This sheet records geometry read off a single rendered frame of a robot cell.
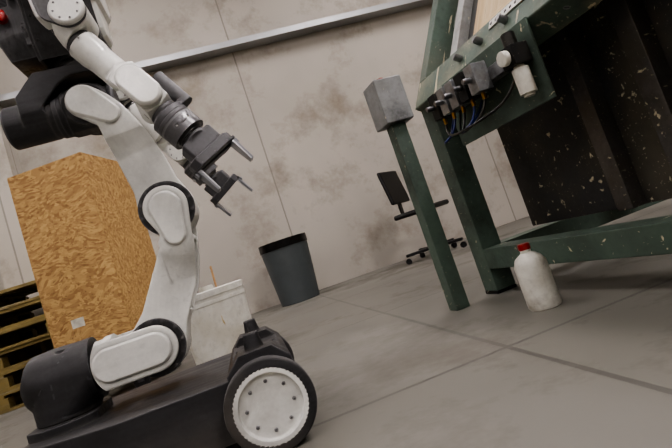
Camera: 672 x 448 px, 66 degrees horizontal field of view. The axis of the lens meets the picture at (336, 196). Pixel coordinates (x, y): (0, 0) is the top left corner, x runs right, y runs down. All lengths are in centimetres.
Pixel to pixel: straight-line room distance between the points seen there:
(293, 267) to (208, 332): 246
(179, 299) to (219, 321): 83
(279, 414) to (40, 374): 60
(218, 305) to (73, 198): 111
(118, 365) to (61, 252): 167
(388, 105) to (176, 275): 105
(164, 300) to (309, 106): 436
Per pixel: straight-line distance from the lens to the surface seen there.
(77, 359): 145
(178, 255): 138
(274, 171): 537
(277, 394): 120
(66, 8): 134
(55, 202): 303
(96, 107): 148
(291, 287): 464
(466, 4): 213
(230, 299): 224
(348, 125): 559
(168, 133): 121
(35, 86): 156
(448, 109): 178
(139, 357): 138
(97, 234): 290
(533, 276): 166
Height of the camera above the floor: 38
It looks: 5 degrees up
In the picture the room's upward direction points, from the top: 19 degrees counter-clockwise
